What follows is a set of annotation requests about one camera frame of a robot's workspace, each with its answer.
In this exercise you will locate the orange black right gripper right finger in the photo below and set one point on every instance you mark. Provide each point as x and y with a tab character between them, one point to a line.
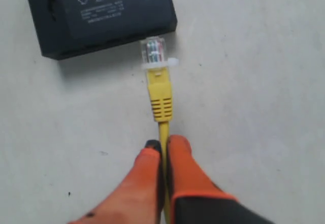
194	197

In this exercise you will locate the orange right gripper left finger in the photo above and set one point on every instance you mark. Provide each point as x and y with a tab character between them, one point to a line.
139	196

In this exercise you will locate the small black electronic box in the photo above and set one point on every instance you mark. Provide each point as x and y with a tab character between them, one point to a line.
69	28

